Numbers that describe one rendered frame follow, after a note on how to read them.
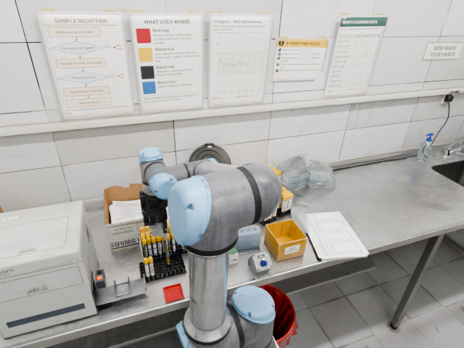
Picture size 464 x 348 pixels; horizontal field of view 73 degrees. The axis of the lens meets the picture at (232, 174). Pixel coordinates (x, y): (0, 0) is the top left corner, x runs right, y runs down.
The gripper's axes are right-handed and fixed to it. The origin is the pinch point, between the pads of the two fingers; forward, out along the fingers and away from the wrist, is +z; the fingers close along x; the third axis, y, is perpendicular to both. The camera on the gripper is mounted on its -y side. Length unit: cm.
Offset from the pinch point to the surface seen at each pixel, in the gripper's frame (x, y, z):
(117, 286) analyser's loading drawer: 6.3, 19.3, 13.7
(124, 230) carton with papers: -16.5, 14.5, 7.5
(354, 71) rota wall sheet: -49, -114, -43
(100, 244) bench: -23.0, 25.5, 17.6
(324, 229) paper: 1, -73, 16
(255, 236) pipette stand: 1.7, -37.0, 9.9
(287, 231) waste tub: -1, -54, 14
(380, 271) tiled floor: -26, -163, 105
